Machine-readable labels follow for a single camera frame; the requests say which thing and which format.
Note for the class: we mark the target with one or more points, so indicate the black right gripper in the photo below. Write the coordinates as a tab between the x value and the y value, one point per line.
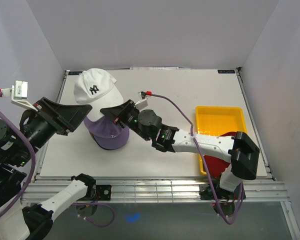
118	114

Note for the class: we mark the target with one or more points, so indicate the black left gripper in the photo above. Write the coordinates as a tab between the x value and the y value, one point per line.
63	117

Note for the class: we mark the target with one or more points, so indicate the lavender LA baseball cap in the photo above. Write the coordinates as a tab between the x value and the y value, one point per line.
106	134

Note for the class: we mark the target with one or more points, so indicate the white baseball cap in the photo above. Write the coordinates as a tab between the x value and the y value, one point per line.
97	87

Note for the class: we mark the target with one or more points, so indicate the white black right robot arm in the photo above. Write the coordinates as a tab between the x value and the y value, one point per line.
239	151

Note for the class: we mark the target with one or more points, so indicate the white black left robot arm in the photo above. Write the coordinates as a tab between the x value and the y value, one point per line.
18	146

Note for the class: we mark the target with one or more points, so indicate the dark label sticker left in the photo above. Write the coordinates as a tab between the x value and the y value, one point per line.
74	73

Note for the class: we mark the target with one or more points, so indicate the dark label sticker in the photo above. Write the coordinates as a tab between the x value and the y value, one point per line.
226	71
74	73

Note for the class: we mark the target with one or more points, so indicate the yellow plastic tray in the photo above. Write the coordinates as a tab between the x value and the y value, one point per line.
219	121

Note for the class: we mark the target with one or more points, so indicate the red LA baseball cap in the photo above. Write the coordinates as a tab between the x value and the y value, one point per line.
215	166

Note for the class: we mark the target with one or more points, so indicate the dark label sticker right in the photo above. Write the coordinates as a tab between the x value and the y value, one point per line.
226	71

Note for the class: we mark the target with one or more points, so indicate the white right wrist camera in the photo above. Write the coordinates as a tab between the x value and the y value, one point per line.
143	99

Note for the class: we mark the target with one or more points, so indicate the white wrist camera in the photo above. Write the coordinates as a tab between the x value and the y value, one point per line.
143	99
18	94

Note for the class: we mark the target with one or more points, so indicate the paper strip at wall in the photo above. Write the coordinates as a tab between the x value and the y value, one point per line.
154	68

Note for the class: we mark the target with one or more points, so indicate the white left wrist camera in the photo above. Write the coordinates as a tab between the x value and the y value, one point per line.
18	94

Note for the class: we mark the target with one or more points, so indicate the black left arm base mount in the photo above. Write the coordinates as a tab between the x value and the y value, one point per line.
101	192

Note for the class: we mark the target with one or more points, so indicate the aluminium frame rail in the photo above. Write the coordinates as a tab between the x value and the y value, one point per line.
159	191

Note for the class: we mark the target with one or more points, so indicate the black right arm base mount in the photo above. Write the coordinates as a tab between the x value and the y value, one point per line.
205	193

